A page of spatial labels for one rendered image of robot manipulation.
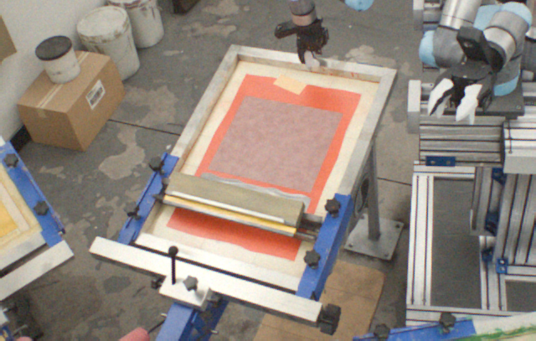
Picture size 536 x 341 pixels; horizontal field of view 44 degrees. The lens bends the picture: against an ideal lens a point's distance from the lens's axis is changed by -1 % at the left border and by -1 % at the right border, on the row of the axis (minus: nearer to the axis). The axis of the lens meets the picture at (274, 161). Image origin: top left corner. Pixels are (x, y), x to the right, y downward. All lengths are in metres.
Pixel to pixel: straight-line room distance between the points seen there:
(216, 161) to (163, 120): 1.86
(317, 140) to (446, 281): 0.97
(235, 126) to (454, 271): 1.13
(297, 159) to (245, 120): 0.24
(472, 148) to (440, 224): 0.95
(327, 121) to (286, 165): 0.20
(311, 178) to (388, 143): 1.60
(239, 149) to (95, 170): 1.80
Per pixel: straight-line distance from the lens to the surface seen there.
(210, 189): 1.91
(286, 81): 2.23
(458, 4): 1.55
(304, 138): 2.07
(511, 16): 1.46
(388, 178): 3.38
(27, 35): 4.06
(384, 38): 4.24
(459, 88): 1.34
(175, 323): 1.77
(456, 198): 3.04
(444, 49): 1.54
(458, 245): 2.88
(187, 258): 1.91
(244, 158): 2.07
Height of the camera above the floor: 2.52
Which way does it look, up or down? 46 degrees down
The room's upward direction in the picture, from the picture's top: 11 degrees counter-clockwise
